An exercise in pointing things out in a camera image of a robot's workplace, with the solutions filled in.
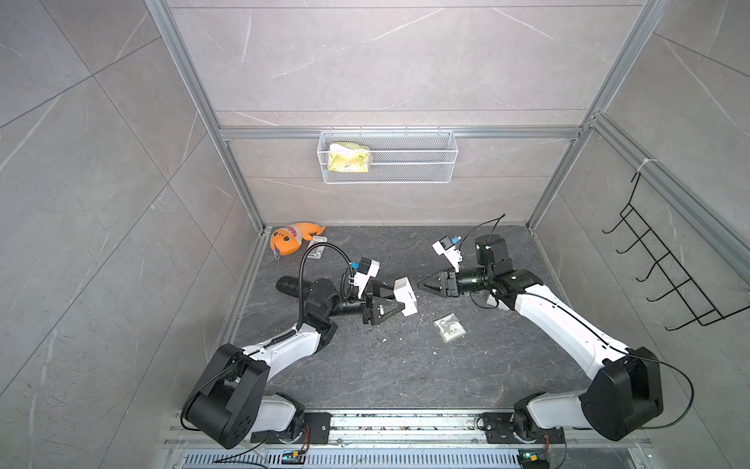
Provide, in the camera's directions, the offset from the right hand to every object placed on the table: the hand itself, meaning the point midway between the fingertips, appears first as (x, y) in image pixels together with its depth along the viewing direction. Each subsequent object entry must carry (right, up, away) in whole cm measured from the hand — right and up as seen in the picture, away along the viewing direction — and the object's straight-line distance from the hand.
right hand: (423, 286), depth 73 cm
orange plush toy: (-45, +13, +32) cm, 57 cm away
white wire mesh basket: (-5, +42, +27) cm, 50 cm away
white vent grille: (-18, -42, -3) cm, 46 cm away
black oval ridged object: (-43, -3, +27) cm, 51 cm away
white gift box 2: (+11, -15, +17) cm, 25 cm away
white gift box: (-6, 0, -9) cm, 11 cm away
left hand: (-5, -3, -5) cm, 8 cm away
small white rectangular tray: (-36, +9, +35) cm, 51 cm away
